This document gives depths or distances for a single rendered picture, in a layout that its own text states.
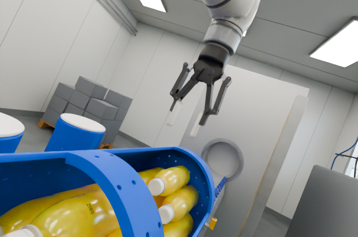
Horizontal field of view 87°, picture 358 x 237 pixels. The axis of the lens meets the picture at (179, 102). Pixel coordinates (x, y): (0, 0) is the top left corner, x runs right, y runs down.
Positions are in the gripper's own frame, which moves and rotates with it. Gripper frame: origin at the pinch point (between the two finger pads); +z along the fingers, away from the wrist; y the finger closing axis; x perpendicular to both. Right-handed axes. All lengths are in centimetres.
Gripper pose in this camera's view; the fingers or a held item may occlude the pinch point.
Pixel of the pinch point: (185, 120)
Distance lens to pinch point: 48.5
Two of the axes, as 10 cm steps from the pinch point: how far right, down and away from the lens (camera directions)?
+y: -8.4, -3.7, 3.9
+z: -4.2, 9.1, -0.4
